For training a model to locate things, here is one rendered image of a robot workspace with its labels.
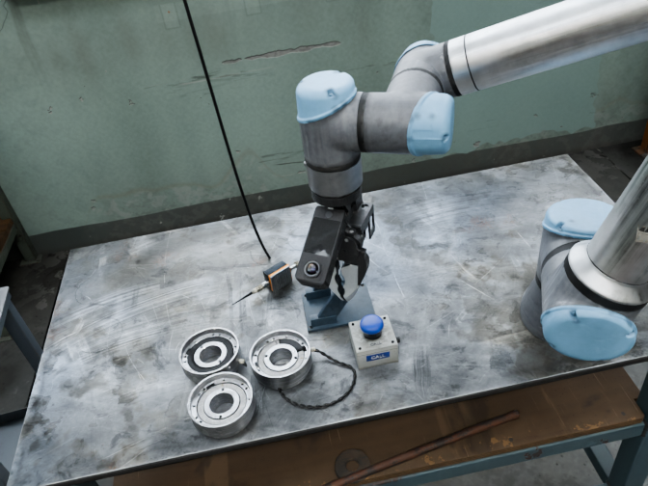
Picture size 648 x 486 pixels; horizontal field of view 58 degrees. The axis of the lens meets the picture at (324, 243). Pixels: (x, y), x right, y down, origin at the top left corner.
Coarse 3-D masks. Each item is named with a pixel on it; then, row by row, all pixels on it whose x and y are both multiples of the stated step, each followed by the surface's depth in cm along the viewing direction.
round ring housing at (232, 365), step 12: (192, 336) 105; (204, 336) 106; (216, 336) 106; (228, 336) 105; (180, 348) 103; (204, 348) 104; (216, 348) 104; (240, 348) 103; (180, 360) 101; (204, 360) 105; (192, 372) 98; (204, 372) 98; (216, 372) 98
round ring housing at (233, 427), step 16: (208, 384) 97; (240, 384) 97; (192, 400) 95; (208, 400) 95; (224, 400) 97; (192, 416) 92; (208, 416) 93; (224, 416) 92; (240, 416) 91; (208, 432) 91; (224, 432) 90
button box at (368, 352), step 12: (348, 324) 103; (384, 324) 101; (360, 336) 100; (372, 336) 99; (384, 336) 99; (360, 348) 98; (372, 348) 97; (384, 348) 98; (396, 348) 98; (360, 360) 98; (372, 360) 99; (384, 360) 99; (396, 360) 100
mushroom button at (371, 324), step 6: (366, 318) 99; (372, 318) 98; (378, 318) 98; (360, 324) 98; (366, 324) 98; (372, 324) 97; (378, 324) 97; (366, 330) 97; (372, 330) 97; (378, 330) 97
